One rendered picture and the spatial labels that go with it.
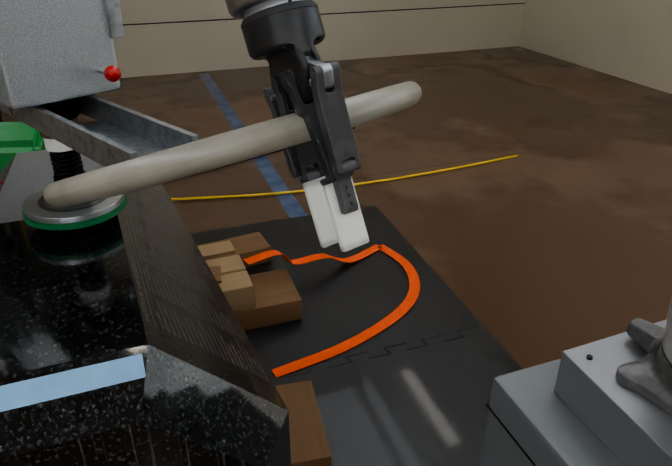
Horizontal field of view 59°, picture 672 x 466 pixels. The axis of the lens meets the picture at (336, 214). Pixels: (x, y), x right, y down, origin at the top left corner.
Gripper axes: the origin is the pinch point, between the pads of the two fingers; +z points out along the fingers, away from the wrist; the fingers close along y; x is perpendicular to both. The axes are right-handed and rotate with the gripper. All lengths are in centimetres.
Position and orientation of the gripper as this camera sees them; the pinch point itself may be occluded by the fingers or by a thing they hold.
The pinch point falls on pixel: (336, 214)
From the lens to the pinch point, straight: 59.2
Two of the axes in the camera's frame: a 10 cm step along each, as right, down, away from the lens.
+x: -8.5, 3.2, -4.1
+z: 2.7, 9.5, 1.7
